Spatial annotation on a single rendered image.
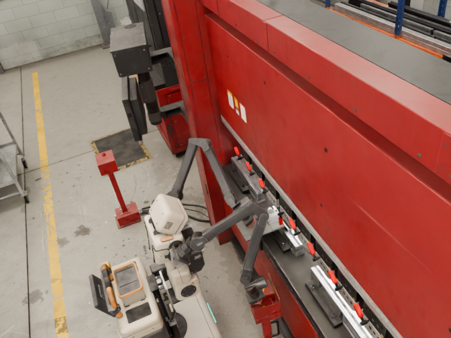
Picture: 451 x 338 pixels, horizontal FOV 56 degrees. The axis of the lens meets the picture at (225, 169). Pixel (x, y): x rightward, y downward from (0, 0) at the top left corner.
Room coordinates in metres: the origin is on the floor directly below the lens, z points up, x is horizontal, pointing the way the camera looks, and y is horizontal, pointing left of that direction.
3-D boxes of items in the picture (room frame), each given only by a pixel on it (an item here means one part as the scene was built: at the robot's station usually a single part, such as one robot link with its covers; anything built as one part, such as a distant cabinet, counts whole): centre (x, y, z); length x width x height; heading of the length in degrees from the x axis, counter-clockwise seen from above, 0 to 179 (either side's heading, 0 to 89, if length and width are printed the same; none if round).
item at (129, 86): (2.95, 0.61, 1.42); 0.45 x 0.12 x 0.36; 6
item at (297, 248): (1.87, -0.31, 0.92); 0.39 x 0.06 x 0.10; 15
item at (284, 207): (1.76, -0.34, 1.20); 0.15 x 0.09 x 0.17; 15
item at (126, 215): (3.26, 1.08, 0.41); 0.25 x 0.20 x 0.83; 105
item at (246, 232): (1.89, -0.15, 1.00); 0.26 x 0.18 x 0.01; 105
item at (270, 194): (1.95, -0.29, 1.20); 0.15 x 0.09 x 0.17; 15
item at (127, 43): (3.01, 0.53, 1.53); 0.51 x 0.25 x 0.85; 6
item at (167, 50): (3.11, 0.31, 1.67); 0.40 x 0.24 x 0.07; 15
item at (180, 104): (3.11, 0.31, 1.18); 0.40 x 0.24 x 0.07; 15
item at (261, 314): (1.52, -0.09, 0.75); 0.20 x 0.16 x 0.18; 8
